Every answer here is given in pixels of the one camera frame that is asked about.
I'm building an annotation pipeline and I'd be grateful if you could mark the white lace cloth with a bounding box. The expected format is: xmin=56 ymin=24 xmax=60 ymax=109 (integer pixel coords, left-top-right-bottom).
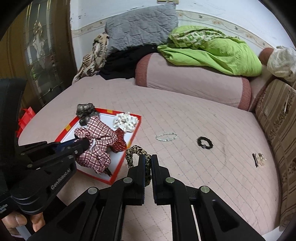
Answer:
xmin=267 ymin=46 xmax=296 ymax=83

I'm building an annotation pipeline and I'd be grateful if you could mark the small crystal hair clip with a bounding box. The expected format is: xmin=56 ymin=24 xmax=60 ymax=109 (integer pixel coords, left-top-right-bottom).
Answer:
xmin=252 ymin=153 xmax=266 ymax=168

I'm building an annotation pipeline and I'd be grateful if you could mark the pink quilted bed cover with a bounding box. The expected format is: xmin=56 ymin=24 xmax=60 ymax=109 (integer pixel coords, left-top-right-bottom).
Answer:
xmin=18 ymin=76 xmax=280 ymax=235

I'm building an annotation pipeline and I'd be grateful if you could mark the white cherry print scrunchie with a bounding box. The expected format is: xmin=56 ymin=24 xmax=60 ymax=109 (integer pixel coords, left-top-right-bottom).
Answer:
xmin=113 ymin=112 xmax=138 ymax=133

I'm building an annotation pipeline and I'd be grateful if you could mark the leaf print cloth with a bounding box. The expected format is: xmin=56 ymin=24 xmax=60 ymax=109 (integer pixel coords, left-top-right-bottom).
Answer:
xmin=72 ymin=33 xmax=109 ymax=84

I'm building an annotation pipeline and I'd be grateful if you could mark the red box with white interior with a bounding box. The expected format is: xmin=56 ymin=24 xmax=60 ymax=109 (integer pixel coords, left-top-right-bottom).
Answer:
xmin=56 ymin=103 xmax=142 ymax=185

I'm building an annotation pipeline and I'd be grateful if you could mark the person's left hand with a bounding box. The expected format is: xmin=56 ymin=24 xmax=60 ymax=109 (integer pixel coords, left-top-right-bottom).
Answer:
xmin=2 ymin=212 xmax=45 ymax=235

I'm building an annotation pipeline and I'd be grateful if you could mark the brown striped cushion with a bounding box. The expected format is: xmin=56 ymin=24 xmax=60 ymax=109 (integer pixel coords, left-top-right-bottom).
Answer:
xmin=255 ymin=79 xmax=295 ymax=227

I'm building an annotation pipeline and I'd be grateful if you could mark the pale green bead bracelet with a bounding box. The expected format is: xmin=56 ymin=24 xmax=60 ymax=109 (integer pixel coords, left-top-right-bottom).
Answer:
xmin=155 ymin=132 xmax=178 ymax=142

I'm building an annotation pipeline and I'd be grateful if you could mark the pink plaid scrunchie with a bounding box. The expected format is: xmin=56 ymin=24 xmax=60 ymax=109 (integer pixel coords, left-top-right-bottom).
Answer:
xmin=74 ymin=116 xmax=117 ymax=174

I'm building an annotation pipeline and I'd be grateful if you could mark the green blanket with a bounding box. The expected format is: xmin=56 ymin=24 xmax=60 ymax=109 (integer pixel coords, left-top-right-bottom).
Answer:
xmin=158 ymin=26 xmax=262 ymax=77

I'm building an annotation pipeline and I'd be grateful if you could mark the pink bolster pillow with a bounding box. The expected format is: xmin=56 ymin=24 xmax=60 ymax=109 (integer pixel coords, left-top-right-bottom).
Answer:
xmin=135 ymin=53 xmax=251 ymax=110

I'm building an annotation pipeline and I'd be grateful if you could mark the black garment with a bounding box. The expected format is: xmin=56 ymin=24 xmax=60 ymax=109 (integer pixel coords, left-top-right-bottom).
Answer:
xmin=97 ymin=44 xmax=158 ymax=80

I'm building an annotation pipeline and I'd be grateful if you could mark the grey metallic scrunchie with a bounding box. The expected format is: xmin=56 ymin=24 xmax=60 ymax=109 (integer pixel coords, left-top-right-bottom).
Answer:
xmin=76 ymin=103 xmax=99 ymax=126

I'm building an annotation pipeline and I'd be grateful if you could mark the grey quilted pillow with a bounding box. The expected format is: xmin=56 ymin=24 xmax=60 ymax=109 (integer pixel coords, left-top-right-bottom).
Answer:
xmin=105 ymin=3 xmax=179 ymax=55

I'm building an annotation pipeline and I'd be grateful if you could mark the wooden glass door cabinet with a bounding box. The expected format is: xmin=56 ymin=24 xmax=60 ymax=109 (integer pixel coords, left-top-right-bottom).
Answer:
xmin=1 ymin=1 xmax=77 ymax=112

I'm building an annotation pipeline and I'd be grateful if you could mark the dark red dotted scrunchie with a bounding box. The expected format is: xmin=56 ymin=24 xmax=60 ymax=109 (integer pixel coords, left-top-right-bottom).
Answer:
xmin=110 ymin=128 xmax=126 ymax=153

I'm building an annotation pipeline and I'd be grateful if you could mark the red gift bag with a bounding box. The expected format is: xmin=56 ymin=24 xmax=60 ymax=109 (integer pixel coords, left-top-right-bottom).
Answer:
xmin=16 ymin=107 xmax=36 ymax=138

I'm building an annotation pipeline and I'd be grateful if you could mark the leopard print scrunchie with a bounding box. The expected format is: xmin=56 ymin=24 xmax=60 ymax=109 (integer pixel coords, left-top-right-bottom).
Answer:
xmin=124 ymin=145 xmax=152 ymax=187

